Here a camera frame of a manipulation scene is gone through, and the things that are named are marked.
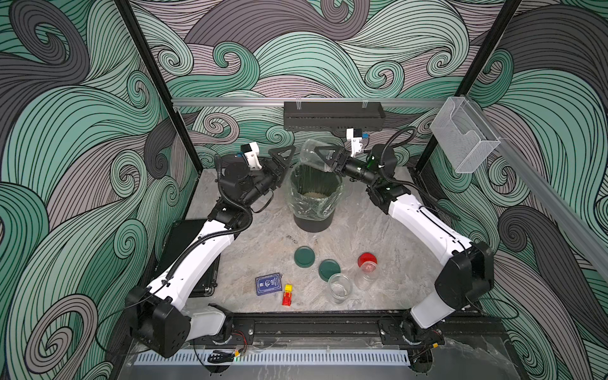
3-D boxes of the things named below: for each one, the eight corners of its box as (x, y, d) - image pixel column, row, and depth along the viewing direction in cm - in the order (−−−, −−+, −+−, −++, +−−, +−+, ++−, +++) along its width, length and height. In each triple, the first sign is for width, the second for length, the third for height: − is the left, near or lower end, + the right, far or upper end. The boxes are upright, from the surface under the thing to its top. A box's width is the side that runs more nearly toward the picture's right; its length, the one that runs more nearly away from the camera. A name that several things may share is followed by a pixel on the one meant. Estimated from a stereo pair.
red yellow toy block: (282, 305, 80) (281, 304, 79) (283, 285, 85) (282, 283, 83) (293, 305, 80) (292, 304, 79) (293, 285, 85) (293, 283, 83)
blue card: (257, 296, 82) (256, 294, 80) (255, 279, 86) (254, 277, 84) (284, 290, 84) (283, 288, 82) (281, 273, 88) (281, 271, 86)
